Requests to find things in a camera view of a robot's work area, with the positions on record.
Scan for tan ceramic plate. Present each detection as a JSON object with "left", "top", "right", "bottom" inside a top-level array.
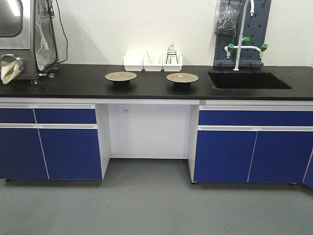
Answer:
[
  {"left": 166, "top": 72, "right": 199, "bottom": 86},
  {"left": 105, "top": 71, "right": 137, "bottom": 85}
]

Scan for middle white storage bin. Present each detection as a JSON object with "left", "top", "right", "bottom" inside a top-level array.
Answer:
[{"left": 143, "top": 51, "right": 162, "bottom": 72}]

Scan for white storage bin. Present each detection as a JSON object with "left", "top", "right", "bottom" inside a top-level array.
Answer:
[
  {"left": 162, "top": 52, "right": 183, "bottom": 72},
  {"left": 143, "top": 51, "right": 162, "bottom": 72},
  {"left": 123, "top": 51, "right": 144, "bottom": 71}
]

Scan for right white storage bin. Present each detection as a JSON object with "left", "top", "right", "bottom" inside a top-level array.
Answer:
[{"left": 162, "top": 52, "right": 183, "bottom": 72}]

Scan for left white storage bin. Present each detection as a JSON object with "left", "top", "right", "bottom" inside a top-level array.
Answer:
[{"left": 123, "top": 51, "right": 144, "bottom": 71}]

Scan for round glass flask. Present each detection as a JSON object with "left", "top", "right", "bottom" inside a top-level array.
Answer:
[{"left": 167, "top": 43, "right": 177, "bottom": 57}]

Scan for black lab sink basin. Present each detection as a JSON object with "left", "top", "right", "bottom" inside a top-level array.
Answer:
[{"left": 208, "top": 71, "right": 293, "bottom": 90}]

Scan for white lab faucet green knobs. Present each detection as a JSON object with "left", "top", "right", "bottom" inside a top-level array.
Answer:
[{"left": 224, "top": 0, "right": 268, "bottom": 71}]

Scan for right blue cabinet unit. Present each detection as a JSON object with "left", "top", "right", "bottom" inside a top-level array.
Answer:
[{"left": 191, "top": 105, "right": 313, "bottom": 184}]

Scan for blue cabinet unit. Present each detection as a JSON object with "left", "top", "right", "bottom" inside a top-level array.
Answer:
[
  {"left": 0, "top": 104, "right": 103, "bottom": 180},
  {"left": 191, "top": 105, "right": 313, "bottom": 184}
]

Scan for left blue cabinet unit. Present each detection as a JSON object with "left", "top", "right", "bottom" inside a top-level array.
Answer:
[{"left": 0, "top": 104, "right": 103, "bottom": 180}]

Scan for clear plastic bag of pegs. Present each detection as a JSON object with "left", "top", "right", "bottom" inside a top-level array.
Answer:
[{"left": 214, "top": 0, "right": 240, "bottom": 35}]

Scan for blue-grey pegboard drying rack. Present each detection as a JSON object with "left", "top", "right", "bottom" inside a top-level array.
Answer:
[{"left": 213, "top": 0, "right": 271, "bottom": 68}]

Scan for cream rubber glove sleeve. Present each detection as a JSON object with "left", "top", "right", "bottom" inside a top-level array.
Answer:
[{"left": 0, "top": 54, "right": 24, "bottom": 84}]

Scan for stainless steel cabinet machine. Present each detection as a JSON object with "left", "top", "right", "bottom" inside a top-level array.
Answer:
[{"left": 0, "top": 0, "right": 59, "bottom": 84}]

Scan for black wire tripod stand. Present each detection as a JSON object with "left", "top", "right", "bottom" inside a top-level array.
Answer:
[{"left": 165, "top": 55, "right": 178, "bottom": 64}]

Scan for black power cable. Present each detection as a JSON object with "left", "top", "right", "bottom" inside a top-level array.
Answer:
[{"left": 46, "top": 0, "right": 68, "bottom": 64}]

